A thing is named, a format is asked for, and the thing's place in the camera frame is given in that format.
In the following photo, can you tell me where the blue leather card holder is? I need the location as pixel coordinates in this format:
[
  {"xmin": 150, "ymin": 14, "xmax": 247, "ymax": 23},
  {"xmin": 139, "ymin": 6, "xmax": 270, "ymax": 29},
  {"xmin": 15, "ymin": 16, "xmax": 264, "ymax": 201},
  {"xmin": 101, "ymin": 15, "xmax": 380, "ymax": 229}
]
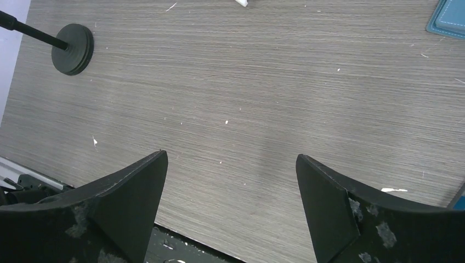
[{"xmin": 426, "ymin": 0, "xmax": 464, "ymax": 39}]

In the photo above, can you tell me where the white divided plastic bin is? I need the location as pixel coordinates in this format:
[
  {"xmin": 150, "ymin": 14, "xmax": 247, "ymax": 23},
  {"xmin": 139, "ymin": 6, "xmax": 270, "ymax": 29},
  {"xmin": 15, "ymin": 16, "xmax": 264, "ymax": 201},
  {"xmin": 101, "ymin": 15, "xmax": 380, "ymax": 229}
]
[{"xmin": 235, "ymin": 0, "xmax": 248, "ymax": 7}]

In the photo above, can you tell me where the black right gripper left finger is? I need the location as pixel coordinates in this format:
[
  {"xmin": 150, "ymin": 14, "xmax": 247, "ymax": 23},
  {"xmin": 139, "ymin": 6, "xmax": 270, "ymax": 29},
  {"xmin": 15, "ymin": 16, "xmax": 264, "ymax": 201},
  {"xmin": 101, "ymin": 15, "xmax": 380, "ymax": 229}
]
[{"xmin": 1, "ymin": 150, "xmax": 168, "ymax": 262}]

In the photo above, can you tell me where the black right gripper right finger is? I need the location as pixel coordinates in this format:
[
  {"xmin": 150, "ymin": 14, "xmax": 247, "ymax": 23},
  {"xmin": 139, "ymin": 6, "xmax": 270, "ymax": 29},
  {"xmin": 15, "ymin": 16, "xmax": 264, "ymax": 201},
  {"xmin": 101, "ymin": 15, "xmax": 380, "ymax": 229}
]
[{"xmin": 296, "ymin": 154, "xmax": 464, "ymax": 262}]

